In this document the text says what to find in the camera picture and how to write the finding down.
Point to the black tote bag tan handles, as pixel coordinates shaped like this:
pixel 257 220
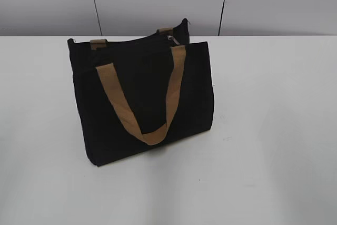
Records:
pixel 133 96

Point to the silver zipper pull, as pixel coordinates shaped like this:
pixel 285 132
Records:
pixel 173 39

